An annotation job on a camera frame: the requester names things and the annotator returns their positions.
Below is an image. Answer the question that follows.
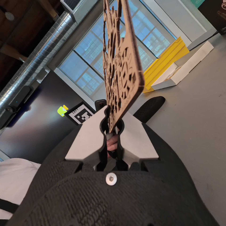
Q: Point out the black camera bar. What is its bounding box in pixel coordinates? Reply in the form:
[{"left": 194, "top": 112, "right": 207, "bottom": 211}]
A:
[{"left": 0, "top": 86, "right": 32, "bottom": 130}]

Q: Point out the person's left hand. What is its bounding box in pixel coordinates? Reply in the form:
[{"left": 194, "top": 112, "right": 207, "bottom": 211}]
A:
[{"left": 107, "top": 133, "right": 119, "bottom": 152}]

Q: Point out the framed square-code sign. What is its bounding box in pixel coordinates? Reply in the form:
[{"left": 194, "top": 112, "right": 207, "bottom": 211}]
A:
[{"left": 64, "top": 101, "right": 96, "bottom": 126}]

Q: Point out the white cardboard tray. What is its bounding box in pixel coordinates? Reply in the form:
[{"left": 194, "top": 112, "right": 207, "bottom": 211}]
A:
[{"left": 151, "top": 41, "right": 214, "bottom": 91}]

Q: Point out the black model kit box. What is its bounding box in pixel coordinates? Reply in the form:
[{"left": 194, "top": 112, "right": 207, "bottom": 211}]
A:
[{"left": 194, "top": 0, "right": 226, "bottom": 36}]

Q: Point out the yellow plastic bin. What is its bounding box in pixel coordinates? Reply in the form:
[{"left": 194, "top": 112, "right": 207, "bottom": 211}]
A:
[{"left": 143, "top": 36, "right": 190, "bottom": 93}]

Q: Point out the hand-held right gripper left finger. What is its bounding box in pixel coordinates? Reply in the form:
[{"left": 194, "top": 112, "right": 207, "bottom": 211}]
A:
[{"left": 65, "top": 105, "right": 110, "bottom": 171}]

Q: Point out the large dark wall screen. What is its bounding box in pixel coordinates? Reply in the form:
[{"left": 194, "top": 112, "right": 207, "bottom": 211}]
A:
[{"left": 0, "top": 71, "right": 96, "bottom": 163}]

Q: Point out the black wrist rest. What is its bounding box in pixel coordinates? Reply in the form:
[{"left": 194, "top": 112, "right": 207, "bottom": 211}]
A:
[{"left": 133, "top": 96, "right": 166, "bottom": 124}]

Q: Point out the glass window panel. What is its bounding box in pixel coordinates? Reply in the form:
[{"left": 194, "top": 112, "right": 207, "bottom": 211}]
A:
[{"left": 58, "top": 0, "right": 177, "bottom": 99}]

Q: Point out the silver ventilation duct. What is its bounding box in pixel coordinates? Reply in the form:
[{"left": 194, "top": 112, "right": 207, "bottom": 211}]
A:
[{"left": 0, "top": 11, "right": 78, "bottom": 115}]

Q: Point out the laser-cut wooden parts sheet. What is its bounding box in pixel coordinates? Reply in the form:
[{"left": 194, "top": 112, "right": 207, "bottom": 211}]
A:
[{"left": 103, "top": 0, "right": 145, "bottom": 133}]

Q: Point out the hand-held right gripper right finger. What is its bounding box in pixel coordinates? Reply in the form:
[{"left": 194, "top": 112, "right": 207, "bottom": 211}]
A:
[{"left": 116, "top": 112, "right": 159, "bottom": 171}]

